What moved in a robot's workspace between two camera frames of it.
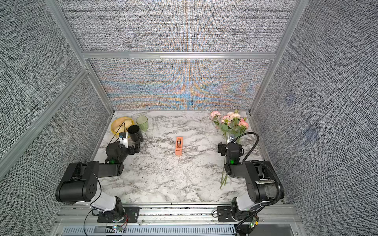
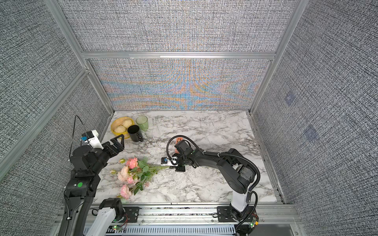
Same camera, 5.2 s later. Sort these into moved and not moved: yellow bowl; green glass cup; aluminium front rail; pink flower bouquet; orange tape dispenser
Moved: pink flower bouquet
Not moved: yellow bowl; aluminium front rail; green glass cup; orange tape dispenser
